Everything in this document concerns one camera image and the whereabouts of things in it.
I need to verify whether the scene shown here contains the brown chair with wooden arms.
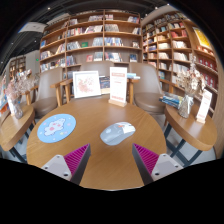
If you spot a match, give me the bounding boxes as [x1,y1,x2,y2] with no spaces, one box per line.
[59,60,139,105]
[24,66,64,119]
[128,62,174,116]

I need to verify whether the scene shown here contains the grey computer mouse orange accents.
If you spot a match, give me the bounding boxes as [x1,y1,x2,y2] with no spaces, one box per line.
[99,121,137,147]

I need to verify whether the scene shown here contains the small distant wooden bookshelf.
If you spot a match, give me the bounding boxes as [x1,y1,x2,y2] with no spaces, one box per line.
[8,54,27,81]

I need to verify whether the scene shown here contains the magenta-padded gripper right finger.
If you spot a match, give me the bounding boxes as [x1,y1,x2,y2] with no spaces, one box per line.
[131,143,184,186]

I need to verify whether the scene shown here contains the wide wooden bookshelf unit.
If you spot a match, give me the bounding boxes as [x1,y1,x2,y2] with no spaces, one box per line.
[38,9,144,73]

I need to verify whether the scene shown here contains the stack of books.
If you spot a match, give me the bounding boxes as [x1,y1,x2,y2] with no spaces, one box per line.
[158,91,185,110]

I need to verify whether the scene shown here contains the glass vase with dried flowers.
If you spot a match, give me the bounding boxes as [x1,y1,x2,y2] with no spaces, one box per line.
[4,69,34,120]
[175,54,208,119]

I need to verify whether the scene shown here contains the round light blue mouse pad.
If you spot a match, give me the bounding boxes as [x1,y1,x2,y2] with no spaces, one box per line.
[36,113,77,144]

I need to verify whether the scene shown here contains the light blue book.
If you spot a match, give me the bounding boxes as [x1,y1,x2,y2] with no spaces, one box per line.
[126,72,141,80]

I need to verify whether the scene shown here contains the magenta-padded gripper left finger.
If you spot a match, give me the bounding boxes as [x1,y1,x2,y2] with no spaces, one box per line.
[41,143,92,186]

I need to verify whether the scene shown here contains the white framed floral picture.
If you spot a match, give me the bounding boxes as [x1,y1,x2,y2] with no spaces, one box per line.
[72,70,102,99]

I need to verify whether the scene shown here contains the small white standing sign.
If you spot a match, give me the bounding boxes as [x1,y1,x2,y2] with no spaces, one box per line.
[195,88,213,124]

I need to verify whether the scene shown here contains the dark blue book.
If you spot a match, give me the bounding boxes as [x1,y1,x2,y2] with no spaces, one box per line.
[98,75,111,95]

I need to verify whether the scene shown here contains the round wooden side table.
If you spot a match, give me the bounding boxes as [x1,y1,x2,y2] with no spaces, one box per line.
[163,103,218,168]
[0,103,36,164]

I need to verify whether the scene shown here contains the white sign on wooden base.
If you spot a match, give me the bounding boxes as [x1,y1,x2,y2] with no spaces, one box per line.
[108,66,129,108]

